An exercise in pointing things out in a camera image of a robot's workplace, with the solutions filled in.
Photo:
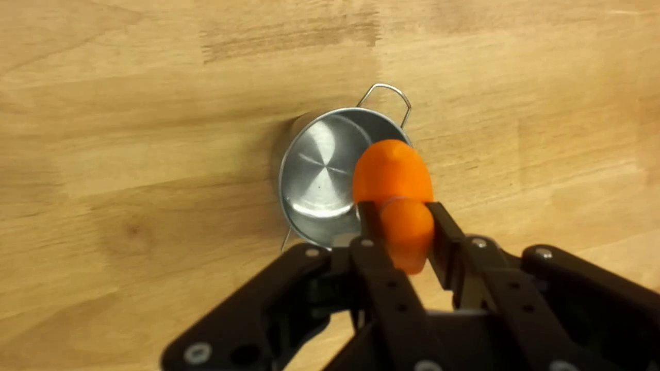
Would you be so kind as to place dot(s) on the orange toy object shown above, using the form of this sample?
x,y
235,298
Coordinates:
x,y
394,187

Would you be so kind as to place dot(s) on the small silver metal pot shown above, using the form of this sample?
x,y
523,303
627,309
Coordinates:
x,y
319,177

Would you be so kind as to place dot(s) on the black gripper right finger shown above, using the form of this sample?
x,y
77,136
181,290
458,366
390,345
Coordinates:
x,y
522,309

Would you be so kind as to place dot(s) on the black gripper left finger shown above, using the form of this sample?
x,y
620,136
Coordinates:
x,y
384,301

